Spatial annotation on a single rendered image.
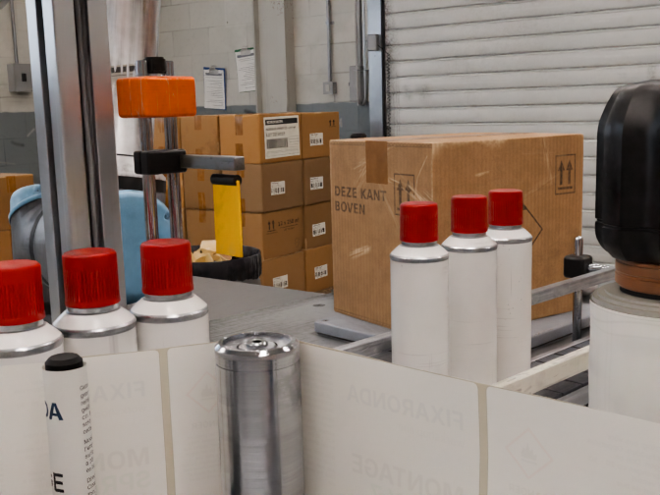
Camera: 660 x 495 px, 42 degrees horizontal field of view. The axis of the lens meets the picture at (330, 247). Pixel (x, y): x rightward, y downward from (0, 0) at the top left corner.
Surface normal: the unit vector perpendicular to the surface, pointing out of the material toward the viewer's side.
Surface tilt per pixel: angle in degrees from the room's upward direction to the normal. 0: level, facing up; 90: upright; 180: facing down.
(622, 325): 92
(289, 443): 90
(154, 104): 90
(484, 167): 90
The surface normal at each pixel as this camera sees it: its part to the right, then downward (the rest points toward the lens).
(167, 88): 0.69, 0.10
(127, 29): 0.44, 0.04
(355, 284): -0.83, 0.11
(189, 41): -0.60, 0.14
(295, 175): 0.85, 0.06
